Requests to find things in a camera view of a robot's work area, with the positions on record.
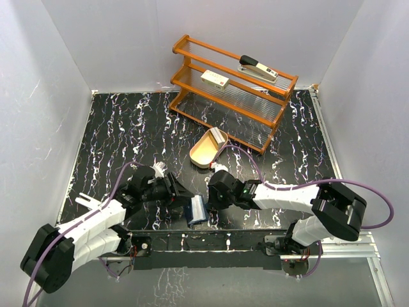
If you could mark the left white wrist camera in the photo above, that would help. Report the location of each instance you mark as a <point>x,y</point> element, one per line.
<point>159,169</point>

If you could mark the white staples box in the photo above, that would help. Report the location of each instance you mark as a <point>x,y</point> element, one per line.
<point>214,79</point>

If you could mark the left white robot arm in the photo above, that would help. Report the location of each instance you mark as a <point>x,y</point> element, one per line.
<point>57,251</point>

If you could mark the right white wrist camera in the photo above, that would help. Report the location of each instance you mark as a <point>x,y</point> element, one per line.
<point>215,167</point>

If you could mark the blue card holder wallet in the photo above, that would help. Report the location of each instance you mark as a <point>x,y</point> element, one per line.
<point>195,211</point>

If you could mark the black and beige stapler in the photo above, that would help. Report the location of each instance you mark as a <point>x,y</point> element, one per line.
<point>254,68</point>

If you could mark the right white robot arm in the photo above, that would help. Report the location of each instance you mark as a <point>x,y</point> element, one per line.
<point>334,209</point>

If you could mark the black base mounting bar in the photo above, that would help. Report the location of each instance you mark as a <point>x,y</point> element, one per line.
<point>219,249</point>

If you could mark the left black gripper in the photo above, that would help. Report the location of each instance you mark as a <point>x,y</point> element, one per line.
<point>180,192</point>

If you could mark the stack of credit cards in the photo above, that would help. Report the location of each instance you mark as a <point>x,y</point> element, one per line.
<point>219,136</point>

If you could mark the orange wooden three-tier rack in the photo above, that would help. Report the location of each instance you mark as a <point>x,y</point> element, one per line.
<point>249,110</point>

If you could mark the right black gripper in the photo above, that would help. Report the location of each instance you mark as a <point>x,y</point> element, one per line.
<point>213,203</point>

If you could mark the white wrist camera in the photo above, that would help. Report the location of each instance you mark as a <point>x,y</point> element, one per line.
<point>159,169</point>
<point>215,167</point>

